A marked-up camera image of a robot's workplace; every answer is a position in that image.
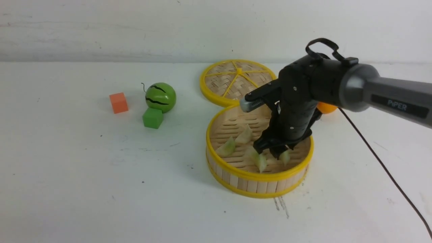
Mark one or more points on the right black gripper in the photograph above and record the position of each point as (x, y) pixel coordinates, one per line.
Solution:
(289, 125)

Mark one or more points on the pale green dumpling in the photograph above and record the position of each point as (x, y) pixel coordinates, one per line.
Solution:
(259, 160)
(285, 157)

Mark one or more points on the greenish dumpling bottom edge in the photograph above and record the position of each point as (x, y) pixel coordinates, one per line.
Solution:
(227, 148)

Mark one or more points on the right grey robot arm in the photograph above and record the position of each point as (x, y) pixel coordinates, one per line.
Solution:
(347, 84)

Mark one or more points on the bamboo steamer tray yellow rim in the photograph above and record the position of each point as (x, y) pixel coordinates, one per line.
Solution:
(238, 173)

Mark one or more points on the woven bamboo steamer lid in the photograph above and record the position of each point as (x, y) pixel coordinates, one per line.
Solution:
(224, 83)

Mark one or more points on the orange toy pear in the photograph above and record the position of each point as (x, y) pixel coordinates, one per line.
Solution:
(326, 108)

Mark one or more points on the green cube block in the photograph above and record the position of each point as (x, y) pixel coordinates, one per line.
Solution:
(152, 118)

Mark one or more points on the green toy watermelon ball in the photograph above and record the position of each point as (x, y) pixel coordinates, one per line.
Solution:
(160, 96)

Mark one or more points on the orange cube block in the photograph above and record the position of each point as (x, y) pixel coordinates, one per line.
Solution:
(119, 103)

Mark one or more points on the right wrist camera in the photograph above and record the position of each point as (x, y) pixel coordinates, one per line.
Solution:
(268, 94)

